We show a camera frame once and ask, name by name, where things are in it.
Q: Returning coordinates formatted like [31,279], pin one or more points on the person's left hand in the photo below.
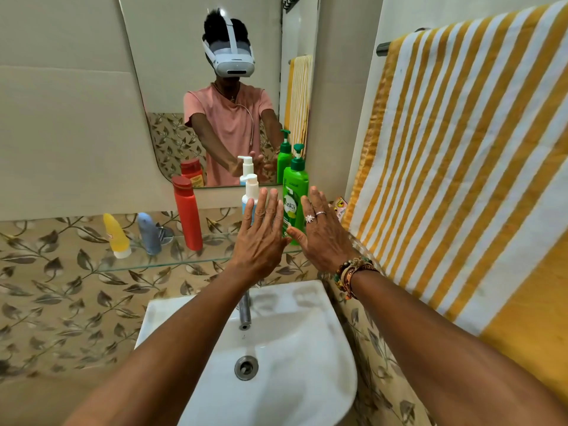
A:
[257,248]

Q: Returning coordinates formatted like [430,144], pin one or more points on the person's right hand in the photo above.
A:
[326,243]

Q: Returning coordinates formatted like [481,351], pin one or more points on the person's right middle finger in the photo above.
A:
[317,201]

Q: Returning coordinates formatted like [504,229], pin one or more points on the person's right thumb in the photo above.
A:
[296,235]

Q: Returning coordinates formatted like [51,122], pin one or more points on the person's left thumb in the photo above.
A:
[285,249]

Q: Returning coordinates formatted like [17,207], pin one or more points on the person's left middle finger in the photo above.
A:
[272,209]

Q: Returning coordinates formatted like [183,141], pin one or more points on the person's left little finger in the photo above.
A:
[246,215]

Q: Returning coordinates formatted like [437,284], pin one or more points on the person's right forearm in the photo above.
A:
[443,354]

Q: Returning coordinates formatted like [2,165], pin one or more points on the person's left forearm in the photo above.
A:
[173,354]

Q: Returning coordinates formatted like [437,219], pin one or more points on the small colourful packet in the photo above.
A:
[340,207]

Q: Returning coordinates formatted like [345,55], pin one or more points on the white pump bottle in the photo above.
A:
[249,190]

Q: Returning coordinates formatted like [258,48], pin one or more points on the green pump bottle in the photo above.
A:
[295,181]

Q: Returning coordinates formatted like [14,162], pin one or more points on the red plastic bottle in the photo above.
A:
[188,215]

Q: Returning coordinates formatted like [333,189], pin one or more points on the chrome tap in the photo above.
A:
[245,312]

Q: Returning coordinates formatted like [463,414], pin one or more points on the blue-grey plastic tube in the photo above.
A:
[149,235]

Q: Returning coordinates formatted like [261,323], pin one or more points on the white ceramic sink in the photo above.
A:
[301,359]

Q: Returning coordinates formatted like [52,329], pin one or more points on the metal sink drain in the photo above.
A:
[246,368]

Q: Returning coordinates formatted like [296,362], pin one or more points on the yellow plastic tube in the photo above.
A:
[117,237]

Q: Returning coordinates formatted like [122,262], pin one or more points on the yellow white striped towel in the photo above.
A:
[466,172]

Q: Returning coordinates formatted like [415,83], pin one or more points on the glass wall shelf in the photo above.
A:
[177,257]

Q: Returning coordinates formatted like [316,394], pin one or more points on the chrome shelf bracket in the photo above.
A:
[166,235]

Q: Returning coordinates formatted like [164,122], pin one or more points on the chrome towel rail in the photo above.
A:
[383,48]

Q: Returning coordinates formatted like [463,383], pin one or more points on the wall mirror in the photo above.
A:
[177,62]

